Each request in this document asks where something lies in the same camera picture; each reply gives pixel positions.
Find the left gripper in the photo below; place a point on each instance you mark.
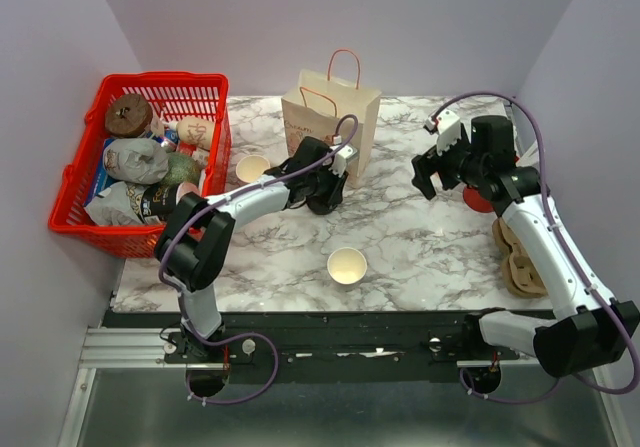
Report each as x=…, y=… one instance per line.
x=336, y=184

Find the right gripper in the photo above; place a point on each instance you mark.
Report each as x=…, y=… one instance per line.
x=425, y=166

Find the black coffee cup lid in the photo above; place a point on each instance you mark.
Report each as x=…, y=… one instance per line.
x=320, y=206

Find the white paper coffee cup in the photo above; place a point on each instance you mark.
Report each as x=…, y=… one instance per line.
x=347, y=266

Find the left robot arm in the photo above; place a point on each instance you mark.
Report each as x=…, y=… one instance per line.
x=196, y=238

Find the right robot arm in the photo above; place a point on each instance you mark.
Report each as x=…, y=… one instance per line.
x=589, y=325

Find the paper takeout bag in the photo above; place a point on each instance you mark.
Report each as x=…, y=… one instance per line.
x=315, y=105

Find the red straw cup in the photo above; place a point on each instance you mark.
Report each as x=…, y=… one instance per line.
x=475, y=201

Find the white wrapped straws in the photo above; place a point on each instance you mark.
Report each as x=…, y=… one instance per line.
x=530, y=157

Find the beige printed bottle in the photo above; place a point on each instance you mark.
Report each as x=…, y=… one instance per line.
x=194, y=131

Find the green avocado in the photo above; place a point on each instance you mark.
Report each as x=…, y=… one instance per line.
x=181, y=168

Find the cardboard cup carrier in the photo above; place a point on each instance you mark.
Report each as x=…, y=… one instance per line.
x=519, y=274

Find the red plastic basket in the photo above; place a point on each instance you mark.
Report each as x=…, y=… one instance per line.
x=177, y=94

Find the black food cup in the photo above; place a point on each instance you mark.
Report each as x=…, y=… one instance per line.
x=157, y=202

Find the grey crumpled bag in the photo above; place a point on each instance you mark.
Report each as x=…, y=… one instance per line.
x=139, y=160

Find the silver snack bag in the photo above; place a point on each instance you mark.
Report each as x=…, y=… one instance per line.
x=117, y=205

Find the blue flat package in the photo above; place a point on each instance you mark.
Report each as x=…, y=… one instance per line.
x=101, y=179

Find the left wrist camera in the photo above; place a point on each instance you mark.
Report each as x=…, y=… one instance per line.
x=342, y=157

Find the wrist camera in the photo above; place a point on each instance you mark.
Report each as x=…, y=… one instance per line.
x=342, y=157
x=448, y=128

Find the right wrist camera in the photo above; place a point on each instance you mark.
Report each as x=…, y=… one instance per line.
x=448, y=128

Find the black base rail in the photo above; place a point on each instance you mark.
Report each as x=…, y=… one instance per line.
x=333, y=347

